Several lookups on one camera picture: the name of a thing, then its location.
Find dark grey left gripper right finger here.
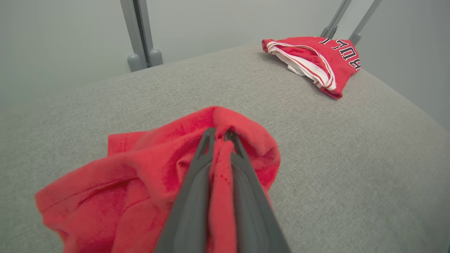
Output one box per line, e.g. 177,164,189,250
224,130,292,253

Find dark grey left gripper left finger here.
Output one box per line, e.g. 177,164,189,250
154,128,216,253

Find red garment with white cuff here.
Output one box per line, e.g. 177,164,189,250
34,105,282,253

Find red white-trimmed lettered jersey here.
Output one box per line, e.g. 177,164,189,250
261,36,361,100

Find grey partition post with feet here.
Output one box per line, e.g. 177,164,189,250
120,0,164,73

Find grey slanted partition post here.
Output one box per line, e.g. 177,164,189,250
320,0,383,46

